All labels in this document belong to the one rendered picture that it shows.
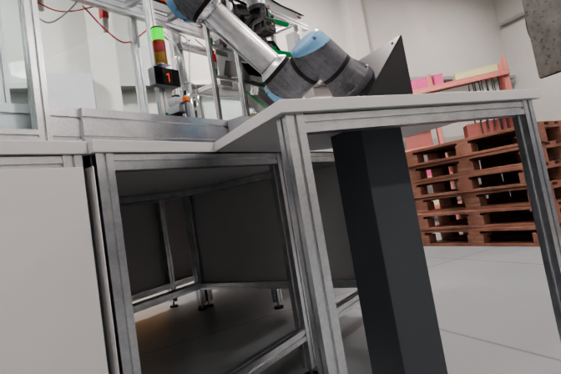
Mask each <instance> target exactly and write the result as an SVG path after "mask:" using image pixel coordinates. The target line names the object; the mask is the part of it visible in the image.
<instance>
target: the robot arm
mask: <svg viewBox="0 0 561 374"><path fill-rule="evenodd" d="M165 1H166V4H167V6H168V7H169V9H170V11H171V12H172V13H173V14H174V15H175V16H176V17H177V18H179V19H180V20H182V19H183V21H184V22H187V23H192V22H195V23H196V24H204V25H205V26H206V27H207V28H209V29H210V30H211V31H212V32H213V33H214V34H216V35H217V36H218V37H219V38H220V39H221V40H222V41H224V42H225V43H226V44H227V45H228V46H229V47H231V48H232V49H233V50H234V51H235V52H236V53H238V54H239V55H240V56H241V57H242V58H243V59H244V60H245V61H246V62H247V63H248V64H249V65H251V66H252V67H253V68H254V69H255V70H256V71H257V72H259V73H260V74H261V76H262V82H263V83H264V84H265V92H266V93H267V94H268V96H269V97H270V98H271V99H272V100H273V101H275V102H276V101H278V100H279V99H302V98H303V96H304V95H305V94H306V93H307V92H308V91H309V90H310V89H311V88H312V87H313V86H314V85H315V84H316V83H317V82H318V81H319V80H320V81H322V82H323V83H324V84H325V85H326V86H327V87H328V88H329V89H330V91H331V93H332V95H333V97H354V96H358V95H359V94H360V93H361V92H362V91H363V89H364V88H365V87H366V86H367V85H368V83H369V82H370V80H371V77H372V75H373V72H374V71H373V69H372V68H371V67H370V66H369V65H368V64H366V63H363V62H361V61H358V60H356V59H354V58H352V57H351V56H350V55H349V54H347V53H346V52H345V51H344V50H343V49H342V48H341V47H340V46H339V45H337V44H336V43H335V42H334V41H333V40H332V39H331V37H330V36H328V35H326V34H325V33H323V32H322V31H321V30H320V29H315V30H313V31H311V32H309V33H308V34H307V35H306V36H305V37H303V38H302V39H301V40H300V41H299V42H298V43H297V44H296V45H295V47H294V48H293V49H292V50H291V56H292V57H291V58H289V57H287V56H286V55H285V54H278V53H277V52H275V51H274V50H273V49H272V48H273V45H272V44H271V43H268V41H267V39H266V37H271V36H273V34H275V33H276V29H275V21H274V20H273V19H272V18H270V17H269V13H268V10H269V9H270V6H269V5H266V4H265V0H246V4H247V9H248V11H249V15H250V16H249V17H248V18H247V20H246V21H245V23H243V22H242V21H241V20H239V19H238V18H237V17H236V16H235V15H234V14H233V13H232V12H231V11H230V10H229V9H228V8H227V7H226V6H225V5H224V4H222V3H221V1H220V0H165Z"/></svg>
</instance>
